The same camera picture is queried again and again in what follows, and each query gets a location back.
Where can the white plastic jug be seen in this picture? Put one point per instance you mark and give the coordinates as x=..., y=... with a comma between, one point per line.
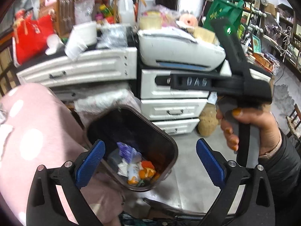
x=126, y=12

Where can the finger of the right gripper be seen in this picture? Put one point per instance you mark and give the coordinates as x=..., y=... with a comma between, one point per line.
x=162, y=80

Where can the pink polka dot tablecloth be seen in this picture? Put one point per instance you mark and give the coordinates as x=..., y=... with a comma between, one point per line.
x=39, y=130

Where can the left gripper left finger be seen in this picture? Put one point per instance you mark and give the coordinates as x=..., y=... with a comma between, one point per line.
x=44, y=206

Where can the white paper bucket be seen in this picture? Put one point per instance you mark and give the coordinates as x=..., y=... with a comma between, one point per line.
x=86, y=33

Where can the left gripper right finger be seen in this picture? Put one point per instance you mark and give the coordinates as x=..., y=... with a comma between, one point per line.
x=245, y=196

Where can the white folded paper bag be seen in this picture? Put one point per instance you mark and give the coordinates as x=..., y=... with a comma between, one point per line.
x=75, y=44

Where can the clear plastic bag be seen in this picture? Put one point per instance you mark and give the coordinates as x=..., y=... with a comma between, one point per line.
x=113, y=36

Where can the white paper cup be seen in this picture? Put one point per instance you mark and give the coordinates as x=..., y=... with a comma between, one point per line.
x=54, y=43

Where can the red gift bag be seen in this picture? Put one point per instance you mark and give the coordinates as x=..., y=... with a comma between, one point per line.
x=31, y=35

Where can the dark brown trash bin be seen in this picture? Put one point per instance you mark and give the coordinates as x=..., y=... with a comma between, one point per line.
x=125, y=124

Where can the white drawer cabinet upper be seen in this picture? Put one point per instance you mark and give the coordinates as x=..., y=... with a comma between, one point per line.
x=92, y=66

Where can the right forearm dark sleeve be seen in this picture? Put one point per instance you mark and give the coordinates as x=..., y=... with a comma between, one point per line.
x=282, y=167

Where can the purple plastic bag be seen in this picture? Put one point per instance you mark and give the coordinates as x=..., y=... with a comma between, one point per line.
x=130, y=154

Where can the wooden shelf rack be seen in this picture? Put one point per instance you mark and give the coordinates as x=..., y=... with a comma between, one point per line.
x=69, y=13

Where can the white orange drink bottle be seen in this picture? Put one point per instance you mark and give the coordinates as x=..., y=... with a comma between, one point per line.
x=133, y=177

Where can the orange peel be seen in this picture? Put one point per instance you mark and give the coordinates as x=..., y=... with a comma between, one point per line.
x=147, y=173

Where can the white lower drawer unit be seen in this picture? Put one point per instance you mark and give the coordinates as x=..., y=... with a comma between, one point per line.
x=174, y=111

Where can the orange foam fruit net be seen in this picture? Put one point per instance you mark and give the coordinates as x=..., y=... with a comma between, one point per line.
x=147, y=164

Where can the green tote bag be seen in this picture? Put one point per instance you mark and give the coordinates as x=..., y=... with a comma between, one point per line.
x=232, y=10

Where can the white printer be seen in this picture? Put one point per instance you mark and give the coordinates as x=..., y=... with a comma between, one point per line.
x=170, y=47

